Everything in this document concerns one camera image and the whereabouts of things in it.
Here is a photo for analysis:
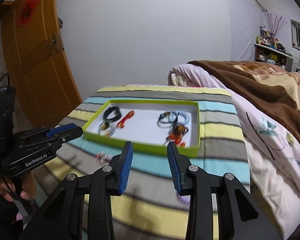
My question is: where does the red knotted cord bracelet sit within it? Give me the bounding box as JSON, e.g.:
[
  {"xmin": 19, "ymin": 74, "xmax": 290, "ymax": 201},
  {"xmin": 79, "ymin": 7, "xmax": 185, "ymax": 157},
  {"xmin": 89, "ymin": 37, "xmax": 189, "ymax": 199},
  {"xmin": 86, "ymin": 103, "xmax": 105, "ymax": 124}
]
[{"xmin": 164, "ymin": 132, "xmax": 187, "ymax": 147}]

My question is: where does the dark flower hair tie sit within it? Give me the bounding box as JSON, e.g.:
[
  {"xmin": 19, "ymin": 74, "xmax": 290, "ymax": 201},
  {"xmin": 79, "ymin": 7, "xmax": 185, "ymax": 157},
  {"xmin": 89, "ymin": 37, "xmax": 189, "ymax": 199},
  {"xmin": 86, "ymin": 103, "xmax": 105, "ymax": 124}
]
[{"xmin": 172, "ymin": 123, "xmax": 190, "ymax": 137}]

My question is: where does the purple spiral hair tie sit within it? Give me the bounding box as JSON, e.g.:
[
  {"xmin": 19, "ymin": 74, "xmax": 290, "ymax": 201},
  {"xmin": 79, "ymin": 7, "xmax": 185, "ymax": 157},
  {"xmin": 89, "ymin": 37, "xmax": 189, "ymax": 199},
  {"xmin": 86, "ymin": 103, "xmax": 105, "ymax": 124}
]
[{"xmin": 176, "ymin": 194, "xmax": 190, "ymax": 205}]

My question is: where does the red gold cord bracelet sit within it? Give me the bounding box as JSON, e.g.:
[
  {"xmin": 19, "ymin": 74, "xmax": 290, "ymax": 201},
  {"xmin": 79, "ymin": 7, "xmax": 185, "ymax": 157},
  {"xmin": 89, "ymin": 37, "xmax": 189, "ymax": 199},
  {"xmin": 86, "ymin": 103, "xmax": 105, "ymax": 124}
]
[{"xmin": 116, "ymin": 109, "xmax": 136, "ymax": 129}]

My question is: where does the black gold chain charm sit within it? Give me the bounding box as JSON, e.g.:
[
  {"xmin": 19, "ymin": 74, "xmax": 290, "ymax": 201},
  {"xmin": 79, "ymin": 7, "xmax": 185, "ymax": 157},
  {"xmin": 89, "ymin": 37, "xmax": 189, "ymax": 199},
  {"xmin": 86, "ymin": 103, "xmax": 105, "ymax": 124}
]
[{"xmin": 99, "ymin": 121, "xmax": 110, "ymax": 131}]

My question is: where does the black elastic teal bead tie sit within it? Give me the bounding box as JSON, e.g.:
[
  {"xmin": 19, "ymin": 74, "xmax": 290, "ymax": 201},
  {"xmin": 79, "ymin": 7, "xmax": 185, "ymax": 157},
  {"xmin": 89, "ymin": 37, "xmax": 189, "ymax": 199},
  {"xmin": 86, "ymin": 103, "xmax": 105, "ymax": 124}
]
[{"xmin": 157, "ymin": 112, "xmax": 178, "ymax": 127}]

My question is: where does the black smart band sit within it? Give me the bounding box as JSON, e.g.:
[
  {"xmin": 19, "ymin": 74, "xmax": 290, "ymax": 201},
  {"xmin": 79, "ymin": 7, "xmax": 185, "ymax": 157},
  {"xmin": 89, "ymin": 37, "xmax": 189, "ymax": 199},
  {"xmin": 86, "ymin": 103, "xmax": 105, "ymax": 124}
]
[{"xmin": 103, "ymin": 106, "xmax": 122, "ymax": 122}]

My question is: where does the grey hair elastic with flower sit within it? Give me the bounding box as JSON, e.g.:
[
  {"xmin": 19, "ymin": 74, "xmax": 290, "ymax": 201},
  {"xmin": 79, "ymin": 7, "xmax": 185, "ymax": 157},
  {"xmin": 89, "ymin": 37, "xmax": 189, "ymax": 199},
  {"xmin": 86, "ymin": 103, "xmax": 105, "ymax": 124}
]
[{"xmin": 98, "ymin": 123, "xmax": 116, "ymax": 137}]

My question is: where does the person left hand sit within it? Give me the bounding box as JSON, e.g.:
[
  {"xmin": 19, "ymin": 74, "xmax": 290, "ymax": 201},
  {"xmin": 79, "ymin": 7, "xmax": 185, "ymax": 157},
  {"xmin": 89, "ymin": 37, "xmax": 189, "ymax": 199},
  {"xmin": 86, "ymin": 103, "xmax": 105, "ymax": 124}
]
[{"xmin": 0, "ymin": 171, "xmax": 37, "ymax": 202}]

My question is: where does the lime green tray box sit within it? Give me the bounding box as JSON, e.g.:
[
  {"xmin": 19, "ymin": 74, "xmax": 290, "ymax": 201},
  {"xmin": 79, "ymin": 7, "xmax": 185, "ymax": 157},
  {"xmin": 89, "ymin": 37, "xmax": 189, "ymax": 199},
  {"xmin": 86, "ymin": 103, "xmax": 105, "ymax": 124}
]
[{"xmin": 83, "ymin": 99, "xmax": 200, "ymax": 158}]

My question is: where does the striped pastel cloth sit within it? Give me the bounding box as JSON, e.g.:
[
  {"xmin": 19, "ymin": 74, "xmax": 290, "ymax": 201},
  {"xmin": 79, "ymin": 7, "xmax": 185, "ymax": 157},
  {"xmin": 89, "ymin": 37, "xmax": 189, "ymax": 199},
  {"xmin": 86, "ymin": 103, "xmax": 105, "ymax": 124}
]
[{"xmin": 35, "ymin": 85, "xmax": 250, "ymax": 239}]

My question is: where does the pink floral quilt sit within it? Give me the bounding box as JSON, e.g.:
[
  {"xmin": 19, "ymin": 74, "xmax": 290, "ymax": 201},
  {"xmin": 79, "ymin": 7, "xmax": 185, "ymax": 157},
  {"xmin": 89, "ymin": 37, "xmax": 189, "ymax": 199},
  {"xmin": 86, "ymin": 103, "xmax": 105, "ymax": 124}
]
[{"xmin": 168, "ymin": 62, "xmax": 300, "ymax": 239}]

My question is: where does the orange wooden door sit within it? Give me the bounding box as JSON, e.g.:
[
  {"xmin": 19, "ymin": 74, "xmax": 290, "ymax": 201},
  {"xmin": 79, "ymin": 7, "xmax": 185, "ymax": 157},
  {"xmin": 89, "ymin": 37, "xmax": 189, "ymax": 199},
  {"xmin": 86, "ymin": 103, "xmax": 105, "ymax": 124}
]
[{"xmin": 1, "ymin": 0, "xmax": 82, "ymax": 127}]

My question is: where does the brass door latch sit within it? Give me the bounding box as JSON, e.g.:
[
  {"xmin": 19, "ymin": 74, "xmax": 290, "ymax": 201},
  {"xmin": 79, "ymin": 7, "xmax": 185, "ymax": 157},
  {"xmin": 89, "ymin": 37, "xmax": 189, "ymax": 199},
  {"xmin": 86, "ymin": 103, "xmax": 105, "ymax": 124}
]
[{"xmin": 48, "ymin": 33, "xmax": 64, "ymax": 54}]

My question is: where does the brown beige fleece blanket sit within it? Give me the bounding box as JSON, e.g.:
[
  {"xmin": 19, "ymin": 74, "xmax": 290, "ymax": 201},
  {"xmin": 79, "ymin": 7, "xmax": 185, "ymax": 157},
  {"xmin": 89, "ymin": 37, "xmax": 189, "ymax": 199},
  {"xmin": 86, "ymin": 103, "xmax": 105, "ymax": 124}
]
[{"xmin": 191, "ymin": 60, "xmax": 300, "ymax": 143}]

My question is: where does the cluttered white shelf desk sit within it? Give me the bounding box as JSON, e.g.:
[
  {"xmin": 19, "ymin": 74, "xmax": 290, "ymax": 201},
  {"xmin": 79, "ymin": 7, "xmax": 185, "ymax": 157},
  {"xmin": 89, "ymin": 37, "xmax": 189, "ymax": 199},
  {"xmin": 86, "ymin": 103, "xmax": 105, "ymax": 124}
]
[{"xmin": 254, "ymin": 26, "xmax": 293, "ymax": 72}]

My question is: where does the red fu door sticker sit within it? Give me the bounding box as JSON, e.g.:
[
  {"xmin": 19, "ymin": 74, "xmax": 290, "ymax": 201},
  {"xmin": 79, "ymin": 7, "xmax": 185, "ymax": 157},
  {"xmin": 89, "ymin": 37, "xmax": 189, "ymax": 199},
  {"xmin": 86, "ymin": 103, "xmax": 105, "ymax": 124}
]
[{"xmin": 17, "ymin": 0, "xmax": 40, "ymax": 28}]

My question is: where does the purple branch bouquet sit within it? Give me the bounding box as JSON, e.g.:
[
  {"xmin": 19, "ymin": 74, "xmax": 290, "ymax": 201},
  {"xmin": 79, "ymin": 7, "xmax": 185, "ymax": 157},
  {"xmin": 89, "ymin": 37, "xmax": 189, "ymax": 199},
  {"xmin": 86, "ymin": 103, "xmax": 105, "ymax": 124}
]
[{"xmin": 264, "ymin": 12, "xmax": 287, "ymax": 37}]

